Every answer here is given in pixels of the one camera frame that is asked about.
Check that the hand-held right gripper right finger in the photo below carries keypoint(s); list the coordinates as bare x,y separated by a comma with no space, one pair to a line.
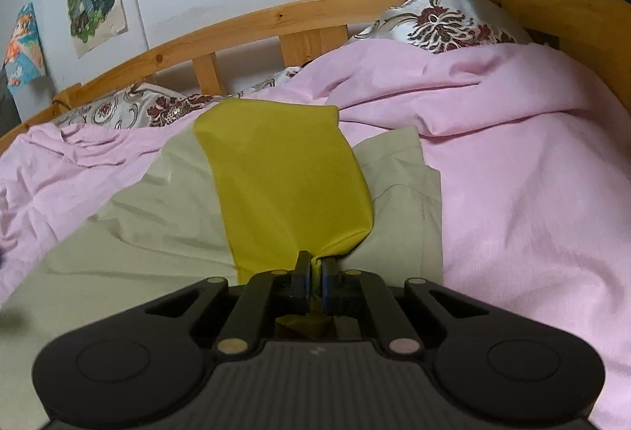
326,289

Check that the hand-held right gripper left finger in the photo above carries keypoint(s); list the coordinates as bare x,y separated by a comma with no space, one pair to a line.
305,284

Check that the yellow-green hooded jacket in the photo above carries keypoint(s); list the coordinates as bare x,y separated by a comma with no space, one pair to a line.
276,183

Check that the pink blanket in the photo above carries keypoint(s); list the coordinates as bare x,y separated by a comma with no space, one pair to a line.
517,174

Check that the floral patterned pillow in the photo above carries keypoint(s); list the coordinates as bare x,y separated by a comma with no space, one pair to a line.
148,105
443,21

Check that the wooden bed frame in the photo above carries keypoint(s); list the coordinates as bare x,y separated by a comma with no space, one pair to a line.
236,28

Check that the small orange blue wall poster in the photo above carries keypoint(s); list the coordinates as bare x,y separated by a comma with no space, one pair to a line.
24,50

